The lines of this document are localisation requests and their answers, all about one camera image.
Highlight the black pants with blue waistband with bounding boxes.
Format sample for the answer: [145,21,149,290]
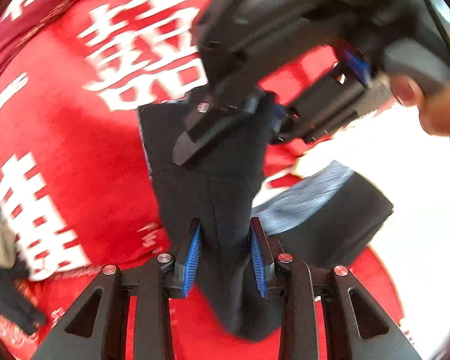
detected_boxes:
[138,93,393,342]

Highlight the person's right hand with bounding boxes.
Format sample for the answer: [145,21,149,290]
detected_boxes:
[390,76,450,139]

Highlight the red sofa cover white characters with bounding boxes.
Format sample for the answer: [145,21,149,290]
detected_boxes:
[0,0,404,359]

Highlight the black garment pile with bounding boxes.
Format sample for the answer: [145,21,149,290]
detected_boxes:
[0,260,46,336]

